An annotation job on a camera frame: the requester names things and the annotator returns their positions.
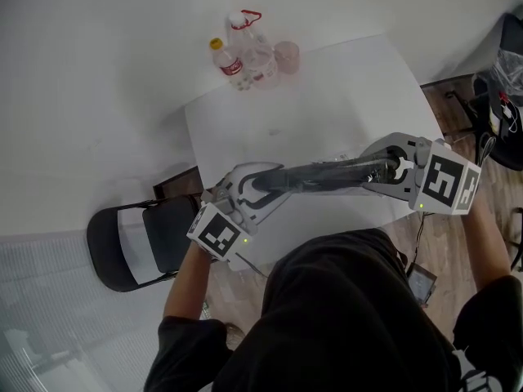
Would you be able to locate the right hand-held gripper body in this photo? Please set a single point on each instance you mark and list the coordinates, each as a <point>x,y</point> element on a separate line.
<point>441,178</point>

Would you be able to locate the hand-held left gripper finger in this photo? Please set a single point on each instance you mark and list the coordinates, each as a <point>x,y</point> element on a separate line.
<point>241,170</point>
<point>265,210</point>

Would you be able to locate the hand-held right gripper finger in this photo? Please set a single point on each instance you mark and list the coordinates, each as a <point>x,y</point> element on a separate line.
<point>388,139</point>
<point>402,188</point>

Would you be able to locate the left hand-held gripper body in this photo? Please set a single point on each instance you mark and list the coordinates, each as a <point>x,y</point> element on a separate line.
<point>216,235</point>

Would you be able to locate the dark grey bagged garment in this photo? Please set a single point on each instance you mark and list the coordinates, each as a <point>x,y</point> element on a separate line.
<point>318,190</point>
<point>327,176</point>

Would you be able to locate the person's left forearm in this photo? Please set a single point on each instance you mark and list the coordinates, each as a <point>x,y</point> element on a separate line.
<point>188,284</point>

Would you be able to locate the person's right forearm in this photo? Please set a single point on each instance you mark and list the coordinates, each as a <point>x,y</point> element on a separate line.
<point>488,243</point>

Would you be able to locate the black folding chair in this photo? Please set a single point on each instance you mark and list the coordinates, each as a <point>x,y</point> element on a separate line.
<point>167,235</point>

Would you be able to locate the black office chair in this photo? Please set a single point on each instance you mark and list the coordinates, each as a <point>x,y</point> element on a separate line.
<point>490,137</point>

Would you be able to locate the green label plastic bottle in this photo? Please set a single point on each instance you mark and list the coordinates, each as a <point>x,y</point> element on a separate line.
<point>206,312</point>

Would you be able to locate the black chair wheel base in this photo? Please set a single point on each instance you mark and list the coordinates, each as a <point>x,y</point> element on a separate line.
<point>517,239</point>

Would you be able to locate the black device with screen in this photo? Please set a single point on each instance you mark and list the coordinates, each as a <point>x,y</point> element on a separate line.
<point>421,284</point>

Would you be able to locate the red label bottle yellow cap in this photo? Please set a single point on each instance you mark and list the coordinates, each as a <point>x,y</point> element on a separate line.
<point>229,68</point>

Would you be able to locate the pink translucent cup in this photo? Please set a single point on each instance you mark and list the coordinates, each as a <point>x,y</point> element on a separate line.
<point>287,57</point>

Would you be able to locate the bin with clear plastic bag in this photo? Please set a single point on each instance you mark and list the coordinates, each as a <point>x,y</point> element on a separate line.
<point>508,76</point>

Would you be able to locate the person's black shirt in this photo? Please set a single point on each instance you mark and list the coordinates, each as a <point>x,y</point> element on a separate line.
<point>347,325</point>

